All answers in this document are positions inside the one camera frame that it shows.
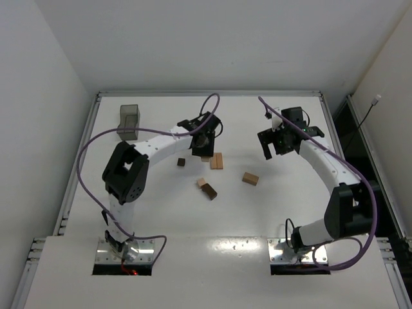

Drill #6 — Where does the light wood long block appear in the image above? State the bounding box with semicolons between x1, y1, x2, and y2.
216;153;223;169
210;154;218;170

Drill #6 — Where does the light brown block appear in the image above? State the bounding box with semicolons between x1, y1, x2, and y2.
242;172;259;186

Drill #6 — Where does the tan wood cube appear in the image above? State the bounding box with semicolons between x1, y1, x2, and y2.
196;178;207;188

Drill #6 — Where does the dark wood arch block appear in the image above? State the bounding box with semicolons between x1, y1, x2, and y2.
201;183;218;200

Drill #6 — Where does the smoky transparent plastic box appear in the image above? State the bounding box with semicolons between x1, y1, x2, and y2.
117;104;140;141

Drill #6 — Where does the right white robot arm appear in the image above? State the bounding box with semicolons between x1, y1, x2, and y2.
257;107;377;252

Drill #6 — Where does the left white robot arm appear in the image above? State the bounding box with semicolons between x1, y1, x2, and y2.
102;112;221;253

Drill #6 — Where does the small dark wood cube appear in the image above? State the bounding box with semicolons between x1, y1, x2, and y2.
177;158;186;167

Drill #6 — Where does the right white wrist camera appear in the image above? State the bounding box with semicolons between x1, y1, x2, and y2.
265;109;283;132

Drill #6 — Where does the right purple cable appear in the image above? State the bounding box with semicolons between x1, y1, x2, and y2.
257;95;378;269

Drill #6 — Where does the purple cable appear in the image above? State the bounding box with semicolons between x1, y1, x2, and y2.
77;93;221;268
257;95;378;269

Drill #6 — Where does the black wall cable with plug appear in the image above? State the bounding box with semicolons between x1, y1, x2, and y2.
344;94;382;152

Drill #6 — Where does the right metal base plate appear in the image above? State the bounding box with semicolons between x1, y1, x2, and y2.
267;238;328;266

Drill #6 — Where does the metal base plate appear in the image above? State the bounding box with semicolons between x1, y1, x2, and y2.
267;238;328;266
95;239;155;265

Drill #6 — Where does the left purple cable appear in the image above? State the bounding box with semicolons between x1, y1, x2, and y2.
77;93;221;268

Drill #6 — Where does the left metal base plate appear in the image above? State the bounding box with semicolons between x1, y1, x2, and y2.
95;239;155;265

